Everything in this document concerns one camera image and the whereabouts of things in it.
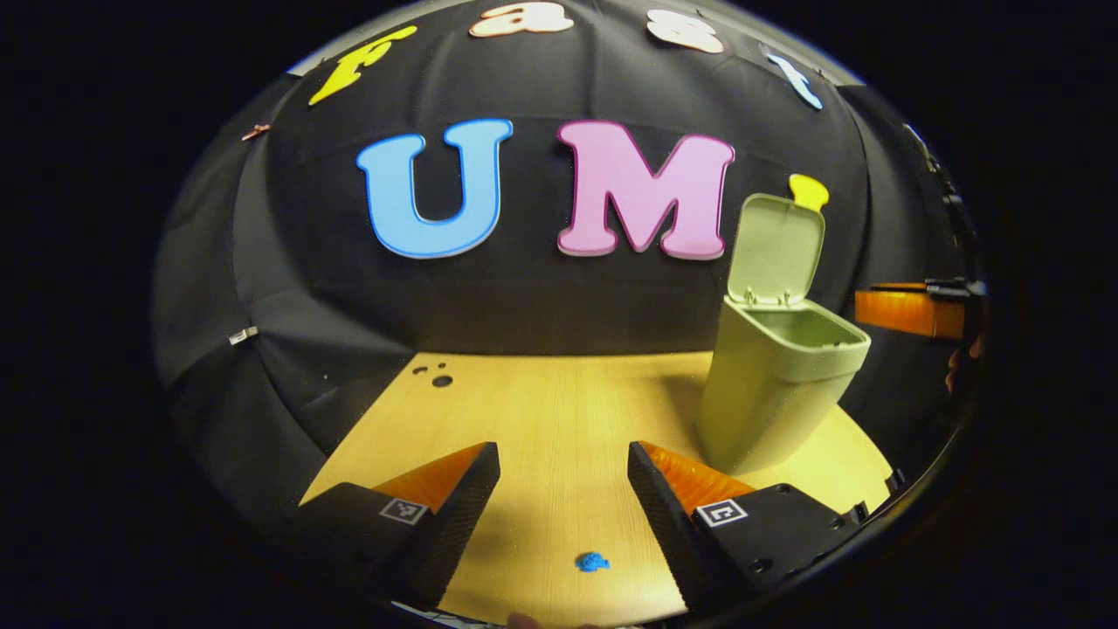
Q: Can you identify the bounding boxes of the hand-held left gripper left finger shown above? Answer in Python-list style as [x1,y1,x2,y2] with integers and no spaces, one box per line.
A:
[297,441,501,608]

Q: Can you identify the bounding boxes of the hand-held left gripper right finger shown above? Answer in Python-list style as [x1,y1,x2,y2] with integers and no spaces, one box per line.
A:
[627,440,870,612]

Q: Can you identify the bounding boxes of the pale green garbage bin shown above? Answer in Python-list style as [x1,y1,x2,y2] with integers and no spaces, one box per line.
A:
[696,193,872,477]

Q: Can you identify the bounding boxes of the wooden desktop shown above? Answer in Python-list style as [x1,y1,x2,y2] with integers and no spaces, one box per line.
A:
[301,351,894,628]

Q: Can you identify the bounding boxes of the black backdrop cloth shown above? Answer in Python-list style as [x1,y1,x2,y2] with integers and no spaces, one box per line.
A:
[150,0,988,525]

